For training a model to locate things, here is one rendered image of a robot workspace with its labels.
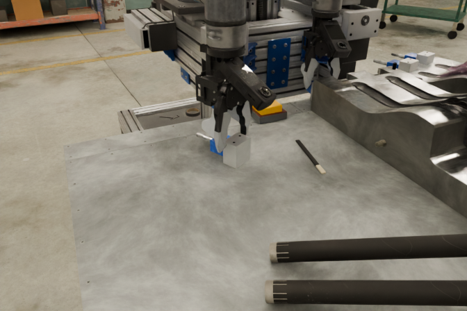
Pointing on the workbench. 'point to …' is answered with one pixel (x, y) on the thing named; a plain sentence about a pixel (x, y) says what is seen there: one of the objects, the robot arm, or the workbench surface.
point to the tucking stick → (310, 157)
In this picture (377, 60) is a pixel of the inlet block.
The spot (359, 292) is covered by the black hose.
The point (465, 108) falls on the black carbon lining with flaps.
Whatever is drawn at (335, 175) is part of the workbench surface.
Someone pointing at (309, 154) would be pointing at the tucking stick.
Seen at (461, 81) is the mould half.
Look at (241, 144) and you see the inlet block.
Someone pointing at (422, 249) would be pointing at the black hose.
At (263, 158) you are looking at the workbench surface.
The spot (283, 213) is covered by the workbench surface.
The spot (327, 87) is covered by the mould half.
